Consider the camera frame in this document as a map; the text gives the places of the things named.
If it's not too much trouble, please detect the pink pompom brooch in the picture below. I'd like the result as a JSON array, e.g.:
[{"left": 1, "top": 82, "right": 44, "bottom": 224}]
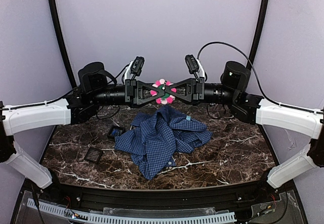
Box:
[{"left": 149, "top": 79, "right": 177, "bottom": 105}]

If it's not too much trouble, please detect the blue checked shirt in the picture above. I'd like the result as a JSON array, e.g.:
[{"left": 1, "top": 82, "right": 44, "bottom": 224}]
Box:
[{"left": 114, "top": 105, "right": 213, "bottom": 180}]

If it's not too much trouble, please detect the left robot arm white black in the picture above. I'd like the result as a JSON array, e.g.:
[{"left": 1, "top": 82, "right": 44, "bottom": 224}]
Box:
[{"left": 1, "top": 57, "right": 151, "bottom": 189}]

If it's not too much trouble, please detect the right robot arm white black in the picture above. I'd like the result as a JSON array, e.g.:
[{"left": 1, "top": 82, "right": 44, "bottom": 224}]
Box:
[{"left": 163, "top": 61, "right": 323, "bottom": 189}]

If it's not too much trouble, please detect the black square box base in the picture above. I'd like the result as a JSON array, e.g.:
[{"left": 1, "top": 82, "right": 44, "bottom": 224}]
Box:
[{"left": 107, "top": 125, "right": 126, "bottom": 140}]

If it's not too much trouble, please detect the black square box lid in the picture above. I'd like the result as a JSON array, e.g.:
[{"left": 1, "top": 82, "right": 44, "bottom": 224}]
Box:
[{"left": 84, "top": 147, "right": 103, "bottom": 164}]

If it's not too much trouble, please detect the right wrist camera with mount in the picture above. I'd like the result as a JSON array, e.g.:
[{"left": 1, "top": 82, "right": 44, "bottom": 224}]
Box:
[{"left": 185, "top": 55, "right": 207, "bottom": 81}]

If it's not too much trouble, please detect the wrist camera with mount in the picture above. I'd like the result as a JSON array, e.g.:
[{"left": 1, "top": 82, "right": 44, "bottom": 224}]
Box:
[
  {"left": 185, "top": 55, "right": 207, "bottom": 81},
  {"left": 124, "top": 56, "right": 145, "bottom": 81}
]

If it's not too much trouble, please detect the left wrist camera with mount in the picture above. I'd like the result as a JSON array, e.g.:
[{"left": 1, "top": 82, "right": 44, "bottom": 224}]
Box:
[{"left": 124, "top": 56, "right": 145, "bottom": 81}]

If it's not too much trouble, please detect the left camera black cable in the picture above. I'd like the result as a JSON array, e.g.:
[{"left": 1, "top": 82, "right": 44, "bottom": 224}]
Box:
[{"left": 0, "top": 64, "right": 130, "bottom": 113}]

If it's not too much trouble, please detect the camera black cable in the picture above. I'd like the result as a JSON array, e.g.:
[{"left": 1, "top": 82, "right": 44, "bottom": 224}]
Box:
[
  {"left": 196, "top": 41, "right": 319, "bottom": 113},
  {"left": 0, "top": 64, "right": 130, "bottom": 113}
]

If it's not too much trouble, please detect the right camera black cable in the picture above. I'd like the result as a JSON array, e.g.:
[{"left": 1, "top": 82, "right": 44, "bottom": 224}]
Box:
[{"left": 196, "top": 41, "right": 319, "bottom": 113}]

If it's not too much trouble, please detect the black front aluminium rail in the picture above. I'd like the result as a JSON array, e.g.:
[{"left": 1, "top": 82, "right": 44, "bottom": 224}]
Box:
[{"left": 59, "top": 183, "right": 264, "bottom": 211}]

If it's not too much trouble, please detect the right black frame post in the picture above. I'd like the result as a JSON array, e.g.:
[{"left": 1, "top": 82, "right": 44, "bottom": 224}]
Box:
[{"left": 249, "top": 0, "right": 269, "bottom": 63}]

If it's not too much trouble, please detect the black frame post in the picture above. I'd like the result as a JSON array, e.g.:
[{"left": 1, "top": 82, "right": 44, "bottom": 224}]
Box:
[
  {"left": 48, "top": 0, "right": 76, "bottom": 88},
  {"left": 249, "top": 0, "right": 269, "bottom": 63}
]

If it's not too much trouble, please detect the white slotted cable duct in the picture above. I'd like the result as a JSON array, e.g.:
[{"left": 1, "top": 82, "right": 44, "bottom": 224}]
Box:
[{"left": 24, "top": 198, "right": 237, "bottom": 224}]

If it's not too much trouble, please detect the left black frame post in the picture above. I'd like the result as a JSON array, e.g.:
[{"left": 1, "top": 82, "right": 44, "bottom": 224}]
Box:
[{"left": 48, "top": 0, "right": 76, "bottom": 88}]

